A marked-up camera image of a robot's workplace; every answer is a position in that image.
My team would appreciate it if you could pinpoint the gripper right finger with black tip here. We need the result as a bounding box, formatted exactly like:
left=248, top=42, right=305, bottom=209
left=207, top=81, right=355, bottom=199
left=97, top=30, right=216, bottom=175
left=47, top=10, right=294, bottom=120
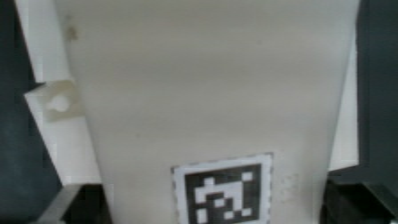
left=321, top=169, right=398, bottom=224

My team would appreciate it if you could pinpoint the white cabinet top block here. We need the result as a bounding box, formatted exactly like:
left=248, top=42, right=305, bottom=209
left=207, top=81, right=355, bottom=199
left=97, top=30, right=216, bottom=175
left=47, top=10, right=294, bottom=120
left=54, top=0, right=358, bottom=224

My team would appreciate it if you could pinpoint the gripper left finger with black tip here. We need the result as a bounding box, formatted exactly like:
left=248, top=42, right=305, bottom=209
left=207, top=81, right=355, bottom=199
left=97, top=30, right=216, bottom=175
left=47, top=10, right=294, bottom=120
left=33, top=183, right=113, bottom=224

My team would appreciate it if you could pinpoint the white cabinet body box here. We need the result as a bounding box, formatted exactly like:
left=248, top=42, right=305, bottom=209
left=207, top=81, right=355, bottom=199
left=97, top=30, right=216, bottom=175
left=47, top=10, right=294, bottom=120
left=14, top=0, right=101, bottom=185

